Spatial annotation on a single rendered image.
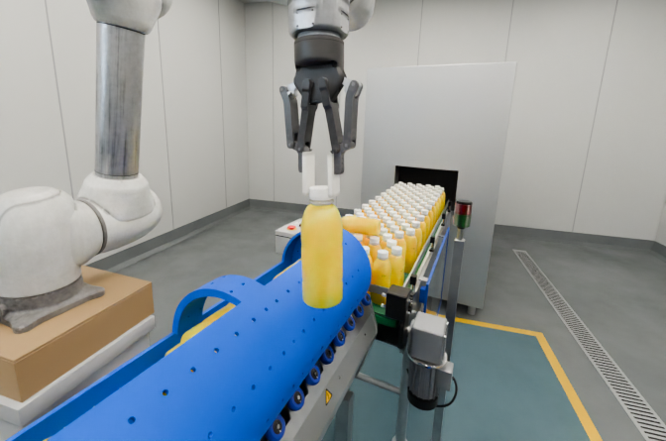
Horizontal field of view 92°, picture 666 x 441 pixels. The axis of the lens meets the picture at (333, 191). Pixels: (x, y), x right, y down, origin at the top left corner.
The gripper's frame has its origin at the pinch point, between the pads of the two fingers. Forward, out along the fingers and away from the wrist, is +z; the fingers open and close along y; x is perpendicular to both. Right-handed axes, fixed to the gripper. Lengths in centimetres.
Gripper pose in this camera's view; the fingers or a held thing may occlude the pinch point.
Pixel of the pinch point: (320, 174)
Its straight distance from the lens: 51.3
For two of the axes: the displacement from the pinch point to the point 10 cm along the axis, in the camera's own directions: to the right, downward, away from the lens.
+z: 0.1, 9.9, 1.7
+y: 9.1, 0.6, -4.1
